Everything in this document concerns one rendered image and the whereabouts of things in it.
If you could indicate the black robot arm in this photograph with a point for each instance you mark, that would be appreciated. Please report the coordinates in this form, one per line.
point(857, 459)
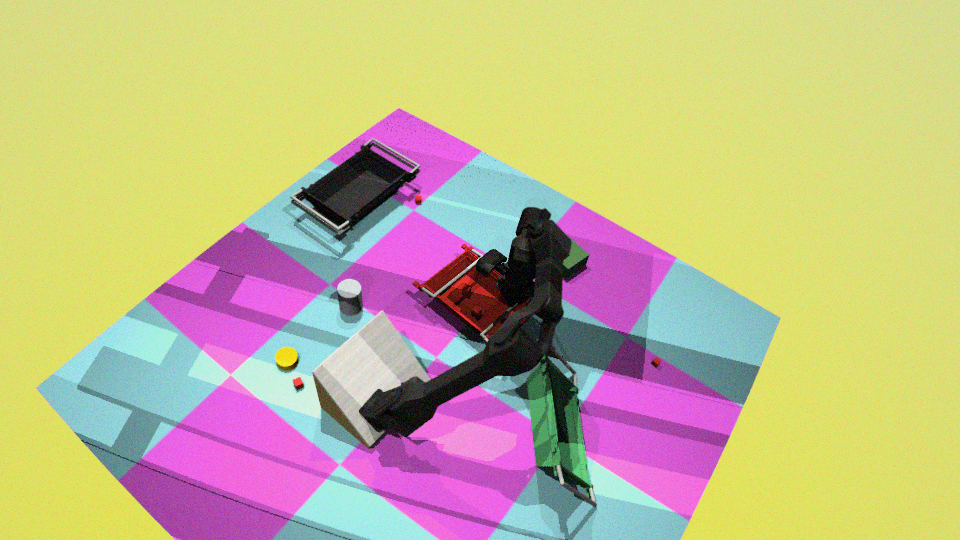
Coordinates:
point(509, 351)

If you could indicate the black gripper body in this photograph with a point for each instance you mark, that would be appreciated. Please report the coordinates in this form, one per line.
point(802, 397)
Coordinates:
point(520, 281)

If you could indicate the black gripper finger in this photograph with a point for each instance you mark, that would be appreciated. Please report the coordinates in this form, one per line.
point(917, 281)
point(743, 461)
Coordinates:
point(514, 298)
point(505, 292)

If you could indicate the grey cylinder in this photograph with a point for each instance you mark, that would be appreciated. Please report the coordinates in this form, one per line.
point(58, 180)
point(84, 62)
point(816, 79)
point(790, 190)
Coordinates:
point(349, 296)

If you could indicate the yellow cylinder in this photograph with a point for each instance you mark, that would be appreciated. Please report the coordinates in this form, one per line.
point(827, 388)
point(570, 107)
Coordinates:
point(286, 358)

